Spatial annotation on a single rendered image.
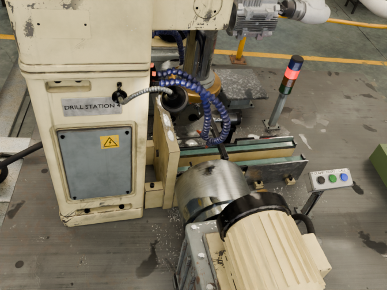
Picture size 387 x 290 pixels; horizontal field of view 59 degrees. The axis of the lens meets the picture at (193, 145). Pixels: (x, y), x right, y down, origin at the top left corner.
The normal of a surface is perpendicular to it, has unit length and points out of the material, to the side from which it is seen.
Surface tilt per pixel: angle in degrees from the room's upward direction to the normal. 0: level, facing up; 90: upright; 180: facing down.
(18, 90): 0
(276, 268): 23
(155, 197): 90
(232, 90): 0
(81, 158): 90
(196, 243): 0
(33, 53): 90
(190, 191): 51
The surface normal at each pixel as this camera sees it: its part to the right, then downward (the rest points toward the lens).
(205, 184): -0.28, -0.60
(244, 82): 0.13, -0.69
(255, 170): 0.23, 0.72
